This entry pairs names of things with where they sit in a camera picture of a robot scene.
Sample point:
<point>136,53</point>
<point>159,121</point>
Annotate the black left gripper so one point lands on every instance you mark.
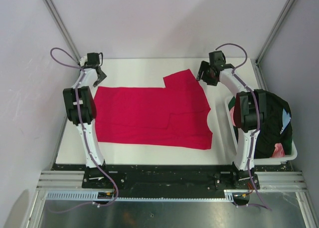
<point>101,78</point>

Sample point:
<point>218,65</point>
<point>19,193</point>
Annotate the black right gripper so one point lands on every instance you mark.
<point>203,68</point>

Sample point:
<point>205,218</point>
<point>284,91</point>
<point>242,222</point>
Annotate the red t shirt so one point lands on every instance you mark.
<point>175,115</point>

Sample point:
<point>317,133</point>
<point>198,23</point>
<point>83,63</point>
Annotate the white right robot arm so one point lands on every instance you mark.
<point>250,106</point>

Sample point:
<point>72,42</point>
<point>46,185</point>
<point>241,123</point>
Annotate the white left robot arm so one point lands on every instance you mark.
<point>80,106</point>

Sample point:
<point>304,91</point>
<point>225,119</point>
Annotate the black t shirt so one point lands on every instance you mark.
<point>276,129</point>

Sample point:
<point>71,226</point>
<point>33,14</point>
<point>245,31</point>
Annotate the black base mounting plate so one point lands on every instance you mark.
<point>221,177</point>

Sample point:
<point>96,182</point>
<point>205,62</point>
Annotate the left aluminium corner post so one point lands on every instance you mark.
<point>57,18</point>

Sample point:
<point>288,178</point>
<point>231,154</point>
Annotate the aluminium corner post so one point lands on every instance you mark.
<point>57,18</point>
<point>283,15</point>

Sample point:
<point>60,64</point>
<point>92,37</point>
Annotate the right aluminium corner post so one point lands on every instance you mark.
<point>283,15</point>

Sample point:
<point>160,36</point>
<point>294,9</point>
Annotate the aluminium frame rail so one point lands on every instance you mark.
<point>269,181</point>

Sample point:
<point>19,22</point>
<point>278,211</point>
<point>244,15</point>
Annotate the grey slotted cable duct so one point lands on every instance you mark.
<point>95,196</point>

